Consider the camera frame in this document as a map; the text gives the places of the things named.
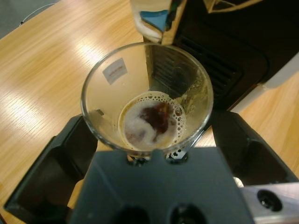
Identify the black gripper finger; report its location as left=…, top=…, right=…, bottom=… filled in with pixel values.
left=209, top=111, right=299, bottom=186
left=4, top=114, right=99, bottom=222

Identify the clear drinking glass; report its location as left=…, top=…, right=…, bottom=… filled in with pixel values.
left=81, top=42, right=213, bottom=157

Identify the white capsule coffee machine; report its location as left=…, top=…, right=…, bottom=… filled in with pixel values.
left=130, top=0, right=299, bottom=113

